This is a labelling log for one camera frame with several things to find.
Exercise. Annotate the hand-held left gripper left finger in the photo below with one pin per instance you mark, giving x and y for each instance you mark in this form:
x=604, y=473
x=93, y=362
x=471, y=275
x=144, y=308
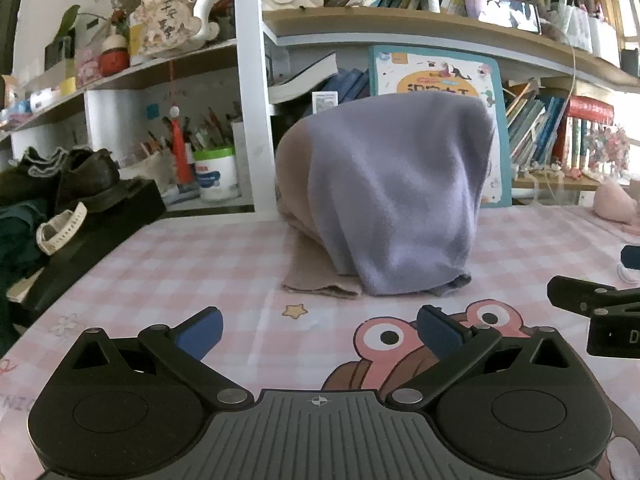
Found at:
x=200, y=334

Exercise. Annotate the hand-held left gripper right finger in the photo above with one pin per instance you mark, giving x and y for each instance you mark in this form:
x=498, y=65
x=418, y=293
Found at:
x=440, y=334

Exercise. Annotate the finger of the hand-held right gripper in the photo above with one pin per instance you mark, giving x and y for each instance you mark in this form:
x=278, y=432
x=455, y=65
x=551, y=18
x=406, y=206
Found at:
x=631, y=257
x=575, y=295

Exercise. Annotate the purple and beige sweater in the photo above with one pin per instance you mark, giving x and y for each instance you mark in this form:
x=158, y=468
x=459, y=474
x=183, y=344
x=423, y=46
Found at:
x=400, y=185

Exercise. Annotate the pink plush toy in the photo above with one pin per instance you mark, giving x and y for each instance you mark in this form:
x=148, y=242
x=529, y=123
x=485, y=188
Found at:
x=612, y=200

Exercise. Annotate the pink checked tablecloth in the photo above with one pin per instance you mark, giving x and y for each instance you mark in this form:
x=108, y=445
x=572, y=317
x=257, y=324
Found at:
x=200, y=260

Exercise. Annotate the pink flower decoration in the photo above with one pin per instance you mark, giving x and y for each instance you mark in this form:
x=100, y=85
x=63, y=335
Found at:
x=607, y=150

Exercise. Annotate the black box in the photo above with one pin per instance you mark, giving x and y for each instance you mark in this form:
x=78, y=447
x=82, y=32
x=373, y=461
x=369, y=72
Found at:
x=100, y=240

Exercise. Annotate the thick red book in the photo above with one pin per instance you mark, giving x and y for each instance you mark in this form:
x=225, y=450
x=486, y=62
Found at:
x=590, y=108

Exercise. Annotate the white jar green lid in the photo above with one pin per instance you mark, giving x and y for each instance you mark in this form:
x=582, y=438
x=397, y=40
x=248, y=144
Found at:
x=215, y=175

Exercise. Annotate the row of upright books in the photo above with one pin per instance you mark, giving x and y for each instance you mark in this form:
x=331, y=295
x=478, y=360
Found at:
x=530, y=125

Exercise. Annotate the white wristwatch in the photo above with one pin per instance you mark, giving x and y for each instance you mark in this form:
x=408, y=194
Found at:
x=65, y=222

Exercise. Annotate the red tassel ornament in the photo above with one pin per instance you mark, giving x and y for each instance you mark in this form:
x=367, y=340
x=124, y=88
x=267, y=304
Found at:
x=180, y=150

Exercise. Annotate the dark leather shoe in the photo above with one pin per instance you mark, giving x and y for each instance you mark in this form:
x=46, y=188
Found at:
x=92, y=175

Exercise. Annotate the dark green cloth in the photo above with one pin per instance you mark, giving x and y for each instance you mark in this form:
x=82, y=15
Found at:
x=20, y=240

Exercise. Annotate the bunch of pens and pencils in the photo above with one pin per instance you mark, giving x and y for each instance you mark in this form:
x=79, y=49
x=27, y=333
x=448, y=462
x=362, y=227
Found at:
x=200, y=127

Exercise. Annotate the white storage box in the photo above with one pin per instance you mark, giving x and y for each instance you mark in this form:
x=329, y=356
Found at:
x=605, y=40

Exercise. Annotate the white bookshelf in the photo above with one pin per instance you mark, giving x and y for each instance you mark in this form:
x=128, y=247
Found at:
x=247, y=110

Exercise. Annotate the dark frilled cloth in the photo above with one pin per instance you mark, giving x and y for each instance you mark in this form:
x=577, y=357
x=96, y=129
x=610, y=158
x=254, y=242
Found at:
x=42, y=162

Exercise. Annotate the white and orange carton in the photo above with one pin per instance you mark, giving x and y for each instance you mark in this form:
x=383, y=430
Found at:
x=324, y=102

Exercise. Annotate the illustrated children's book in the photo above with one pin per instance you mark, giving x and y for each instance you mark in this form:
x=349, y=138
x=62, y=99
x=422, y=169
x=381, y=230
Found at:
x=430, y=72

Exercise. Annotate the stack of blue books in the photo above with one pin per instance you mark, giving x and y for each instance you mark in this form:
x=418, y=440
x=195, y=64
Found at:
x=352, y=85

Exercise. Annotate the thick open book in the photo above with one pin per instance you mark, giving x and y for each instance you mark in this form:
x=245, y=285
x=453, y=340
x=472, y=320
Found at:
x=300, y=82

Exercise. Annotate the red and white doll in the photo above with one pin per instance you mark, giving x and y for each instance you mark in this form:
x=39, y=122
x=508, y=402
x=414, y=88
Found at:
x=114, y=60

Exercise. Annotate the white patterned ornament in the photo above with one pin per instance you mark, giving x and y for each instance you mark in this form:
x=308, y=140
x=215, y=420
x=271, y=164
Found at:
x=165, y=20

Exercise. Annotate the tablet with dark frame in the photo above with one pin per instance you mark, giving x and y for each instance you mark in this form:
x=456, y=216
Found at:
x=500, y=10

